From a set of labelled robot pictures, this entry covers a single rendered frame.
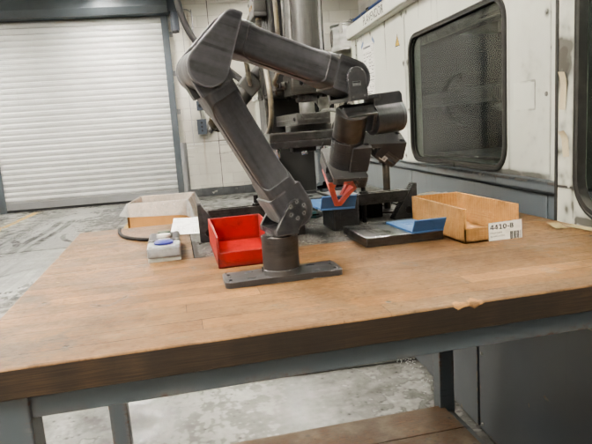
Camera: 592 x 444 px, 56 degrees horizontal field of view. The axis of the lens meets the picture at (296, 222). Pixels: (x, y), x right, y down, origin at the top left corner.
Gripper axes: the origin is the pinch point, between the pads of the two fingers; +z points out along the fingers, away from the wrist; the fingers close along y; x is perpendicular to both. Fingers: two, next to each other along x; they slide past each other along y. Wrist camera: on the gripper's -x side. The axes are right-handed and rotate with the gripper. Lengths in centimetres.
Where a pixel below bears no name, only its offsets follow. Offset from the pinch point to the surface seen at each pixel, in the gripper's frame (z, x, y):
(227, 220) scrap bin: 17.1, 19.5, 17.1
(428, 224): 5.3, -19.2, -2.7
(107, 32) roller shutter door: 321, 126, 915
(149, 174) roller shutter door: 533, 75, 785
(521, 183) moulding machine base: 18, -61, 25
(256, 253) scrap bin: 7.0, 16.5, -5.3
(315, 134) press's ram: 0.7, -1.8, 26.4
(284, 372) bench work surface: -1.9, 18.0, -38.5
